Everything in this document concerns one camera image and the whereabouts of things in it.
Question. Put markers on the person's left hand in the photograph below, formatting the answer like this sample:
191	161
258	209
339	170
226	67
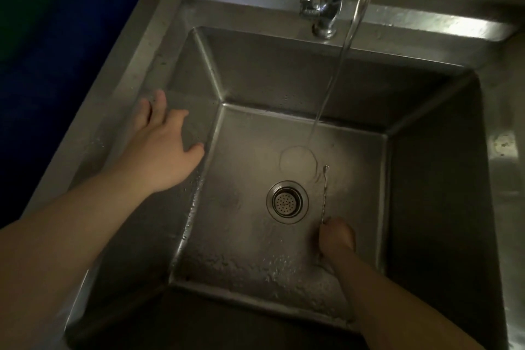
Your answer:
158	153

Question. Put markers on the person's right hand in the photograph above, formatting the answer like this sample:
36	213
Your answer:
337	237

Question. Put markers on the stainless steel sink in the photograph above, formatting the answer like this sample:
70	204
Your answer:
369	87

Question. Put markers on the person's right forearm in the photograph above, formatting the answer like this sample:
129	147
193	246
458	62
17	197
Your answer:
385	304

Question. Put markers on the thin twisted metal rod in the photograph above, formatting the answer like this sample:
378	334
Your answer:
325	189

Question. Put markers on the person's left forearm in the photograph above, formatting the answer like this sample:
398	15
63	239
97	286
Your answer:
61	247

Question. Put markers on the person's right fingers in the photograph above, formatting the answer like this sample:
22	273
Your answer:
334	227

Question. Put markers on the running water stream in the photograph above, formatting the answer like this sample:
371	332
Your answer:
356	13

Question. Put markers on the person's left middle finger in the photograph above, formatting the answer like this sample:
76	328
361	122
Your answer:
160	107

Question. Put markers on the round metal drain strainer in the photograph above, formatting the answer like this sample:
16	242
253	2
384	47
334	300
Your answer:
287	201

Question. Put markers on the person's left thumb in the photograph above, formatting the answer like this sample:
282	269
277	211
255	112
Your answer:
192	155

